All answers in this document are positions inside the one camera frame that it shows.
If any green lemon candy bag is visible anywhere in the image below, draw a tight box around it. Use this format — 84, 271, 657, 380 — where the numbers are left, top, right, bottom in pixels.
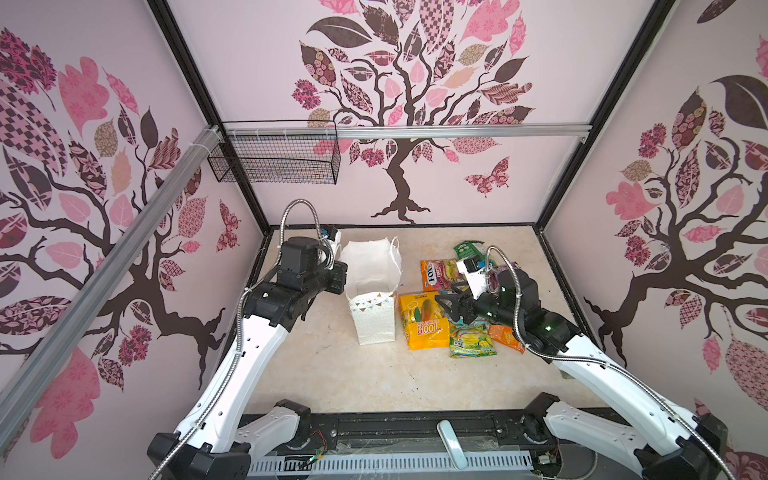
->
449, 332, 497, 358

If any white paper gift bag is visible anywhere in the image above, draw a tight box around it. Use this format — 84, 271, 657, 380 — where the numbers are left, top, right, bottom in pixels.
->
340, 237, 402, 346

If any yellow gummy snack bag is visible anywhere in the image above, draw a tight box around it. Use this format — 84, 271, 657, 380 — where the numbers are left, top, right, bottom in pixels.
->
399, 292, 450, 351

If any teal fruit candy bag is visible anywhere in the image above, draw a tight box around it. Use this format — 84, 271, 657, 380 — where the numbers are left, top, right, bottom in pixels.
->
450, 318, 489, 334

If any purple candy packet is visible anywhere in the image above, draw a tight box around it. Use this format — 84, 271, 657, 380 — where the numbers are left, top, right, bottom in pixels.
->
486, 266, 508, 294

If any orange flat snack packet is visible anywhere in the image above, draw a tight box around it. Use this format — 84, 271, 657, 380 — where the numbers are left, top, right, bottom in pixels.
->
489, 324, 525, 353

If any green small snack packet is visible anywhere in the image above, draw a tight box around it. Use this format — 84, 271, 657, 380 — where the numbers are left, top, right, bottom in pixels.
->
454, 240, 497, 273

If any orange skittles style packet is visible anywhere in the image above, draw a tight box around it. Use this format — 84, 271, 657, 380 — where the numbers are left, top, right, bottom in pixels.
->
420, 259, 464, 292

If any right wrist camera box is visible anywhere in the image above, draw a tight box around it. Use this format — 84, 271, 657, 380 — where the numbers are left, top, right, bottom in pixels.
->
456, 255, 489, 300

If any black wire mesh basket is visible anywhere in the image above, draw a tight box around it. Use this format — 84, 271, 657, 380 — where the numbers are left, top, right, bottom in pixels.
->
208, 120, 341, 185

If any white handle on base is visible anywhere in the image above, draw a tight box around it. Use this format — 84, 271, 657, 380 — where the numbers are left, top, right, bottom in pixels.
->
437, 419, 469, 470

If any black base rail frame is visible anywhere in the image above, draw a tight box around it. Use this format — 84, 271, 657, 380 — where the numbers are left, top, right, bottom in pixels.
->
239, 406, 655, 480

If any white slotted cable duct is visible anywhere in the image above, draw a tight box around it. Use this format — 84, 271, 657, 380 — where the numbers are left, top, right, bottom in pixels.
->
247, 451, 534, 479

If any aluminium rail back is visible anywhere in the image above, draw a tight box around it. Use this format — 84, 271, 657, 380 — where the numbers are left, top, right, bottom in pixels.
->
225, 123, 592, 140

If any aluminium rail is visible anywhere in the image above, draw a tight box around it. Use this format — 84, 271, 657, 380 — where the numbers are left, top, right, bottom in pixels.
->
225, 123, 592, 140
1, 125, 222, 447

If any aluminium rail left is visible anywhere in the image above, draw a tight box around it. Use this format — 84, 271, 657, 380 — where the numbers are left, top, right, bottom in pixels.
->
1, 125, 222, 447

